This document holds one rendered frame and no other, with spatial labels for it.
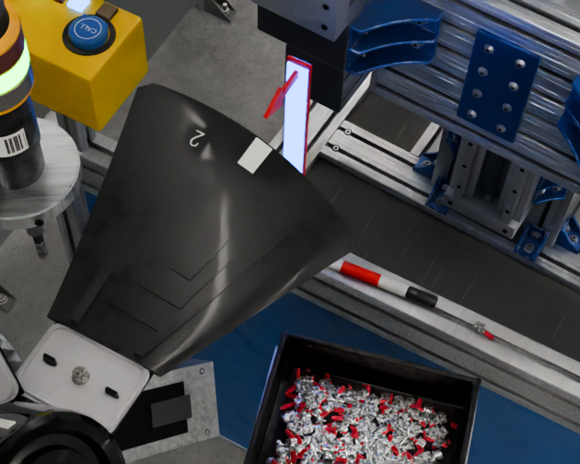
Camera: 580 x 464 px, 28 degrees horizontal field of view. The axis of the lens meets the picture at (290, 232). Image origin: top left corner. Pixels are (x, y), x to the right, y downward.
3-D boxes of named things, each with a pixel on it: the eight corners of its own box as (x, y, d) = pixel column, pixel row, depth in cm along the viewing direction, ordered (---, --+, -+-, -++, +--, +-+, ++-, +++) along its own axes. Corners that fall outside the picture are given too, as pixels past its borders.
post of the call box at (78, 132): (62, 143, 138) (45, 76, 128) (75, 125, 140) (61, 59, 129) (83, 153, 138) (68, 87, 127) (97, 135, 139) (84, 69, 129)
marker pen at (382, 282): (317, 259, 129) (435, 305, 126) (322, 249, 130) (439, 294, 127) (317, 266, 130) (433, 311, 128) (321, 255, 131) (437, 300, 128)
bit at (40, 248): (50, 262, 72) (36, 217, 67) (32, 261, 72) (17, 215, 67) (53, 248, 72) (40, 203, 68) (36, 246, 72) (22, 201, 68)
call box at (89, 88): (-18, 84, 129) (-40, 19, 120) (34, 25, 134) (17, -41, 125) (101, 142, 125) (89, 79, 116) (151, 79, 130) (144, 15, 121)
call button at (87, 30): (63, 43, 120) (60, 32, 118) (84, 18, 121) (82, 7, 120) (95, 59, 119) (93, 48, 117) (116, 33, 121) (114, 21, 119)
